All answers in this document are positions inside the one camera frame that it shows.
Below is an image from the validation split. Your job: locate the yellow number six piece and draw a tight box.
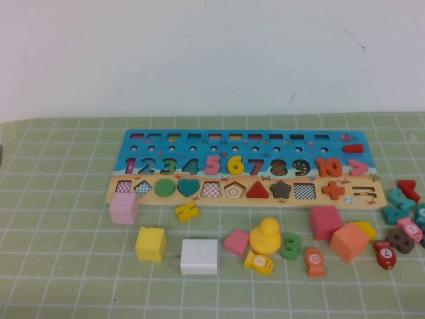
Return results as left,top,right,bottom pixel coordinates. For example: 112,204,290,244
227,155,245,176

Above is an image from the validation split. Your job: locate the yellow equals sign piece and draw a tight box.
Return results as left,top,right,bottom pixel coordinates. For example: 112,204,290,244
175,201,199,223

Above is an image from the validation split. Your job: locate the pink number five piece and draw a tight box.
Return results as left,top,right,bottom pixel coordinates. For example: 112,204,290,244
204,154,222,176

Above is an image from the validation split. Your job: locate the teal heart piece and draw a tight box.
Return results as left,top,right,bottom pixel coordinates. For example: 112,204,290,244
177,178,201,199

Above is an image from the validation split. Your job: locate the blue wooden number puzzle board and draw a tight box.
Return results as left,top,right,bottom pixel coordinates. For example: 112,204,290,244
105,128,388,209

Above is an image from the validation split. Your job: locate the green circle piece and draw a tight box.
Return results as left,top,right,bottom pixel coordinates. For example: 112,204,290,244
154,178,176,197

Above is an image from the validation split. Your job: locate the red triangle piece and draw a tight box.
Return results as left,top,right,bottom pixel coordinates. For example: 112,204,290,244
246,181,270,199

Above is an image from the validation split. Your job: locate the brown star piece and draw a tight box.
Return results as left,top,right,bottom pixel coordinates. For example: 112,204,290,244
269,180,293,199

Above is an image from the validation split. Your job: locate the orange number ten piece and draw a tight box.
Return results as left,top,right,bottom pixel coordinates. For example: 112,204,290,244
315,157,343,178

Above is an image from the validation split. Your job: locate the green number three piece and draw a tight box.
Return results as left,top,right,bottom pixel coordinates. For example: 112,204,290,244
280,233,302,261

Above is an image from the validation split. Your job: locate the orange plus sign piece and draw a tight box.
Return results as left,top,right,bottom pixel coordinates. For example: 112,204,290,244
321,181,346,201

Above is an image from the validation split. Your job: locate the pink greater-than sign piece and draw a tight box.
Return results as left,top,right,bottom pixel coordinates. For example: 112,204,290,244
347,159,370,177

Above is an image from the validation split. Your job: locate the teal number four piece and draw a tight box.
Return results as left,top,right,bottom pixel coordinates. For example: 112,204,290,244
381,205,412,229

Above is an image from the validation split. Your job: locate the teal number two piece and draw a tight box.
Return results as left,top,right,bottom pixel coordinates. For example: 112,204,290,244
387,188,418,211

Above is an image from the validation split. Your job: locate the red number seven piece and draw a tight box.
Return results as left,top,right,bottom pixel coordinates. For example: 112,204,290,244
397,179,420,203

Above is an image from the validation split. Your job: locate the brown number eight piece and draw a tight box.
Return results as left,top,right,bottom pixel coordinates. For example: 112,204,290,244
386,229,416,255

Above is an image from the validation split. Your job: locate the pink trapezoid block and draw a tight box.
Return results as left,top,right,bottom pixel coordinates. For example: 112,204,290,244
222,229,250,259

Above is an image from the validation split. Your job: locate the yellow rubber duck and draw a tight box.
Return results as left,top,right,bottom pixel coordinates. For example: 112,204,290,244
248,217,282,256

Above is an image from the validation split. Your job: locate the white power adapter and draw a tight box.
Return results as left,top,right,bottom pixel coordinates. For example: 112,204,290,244
171,238,219,276

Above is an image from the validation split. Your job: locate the light pink wooden cube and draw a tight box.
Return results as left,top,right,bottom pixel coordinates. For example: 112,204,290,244
108,191,139,225

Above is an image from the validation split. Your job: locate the yellow wooden cube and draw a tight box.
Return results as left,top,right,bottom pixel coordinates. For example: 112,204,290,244
135,227,167,263

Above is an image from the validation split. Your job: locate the yellow wooden fish nine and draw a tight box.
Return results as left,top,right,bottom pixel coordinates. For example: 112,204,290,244
244,250,276,276

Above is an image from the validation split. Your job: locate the deep pink wooden cube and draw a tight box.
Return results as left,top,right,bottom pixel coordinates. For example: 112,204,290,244
309,205,345,242

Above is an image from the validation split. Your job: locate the orange wooden fish ten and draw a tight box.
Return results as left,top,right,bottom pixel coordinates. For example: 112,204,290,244
305,247,327,278

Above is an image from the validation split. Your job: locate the orange wooden cube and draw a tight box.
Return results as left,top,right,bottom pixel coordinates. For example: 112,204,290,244
329,221,371,264

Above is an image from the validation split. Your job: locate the yellow pentagon block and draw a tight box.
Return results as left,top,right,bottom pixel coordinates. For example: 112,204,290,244
352,221,378,242

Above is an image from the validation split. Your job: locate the red wooden fish seven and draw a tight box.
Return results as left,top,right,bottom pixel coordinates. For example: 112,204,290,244
372,239,398,270

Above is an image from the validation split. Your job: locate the pink wooden fish five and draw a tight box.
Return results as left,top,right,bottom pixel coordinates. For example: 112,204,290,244
394,216,424,243

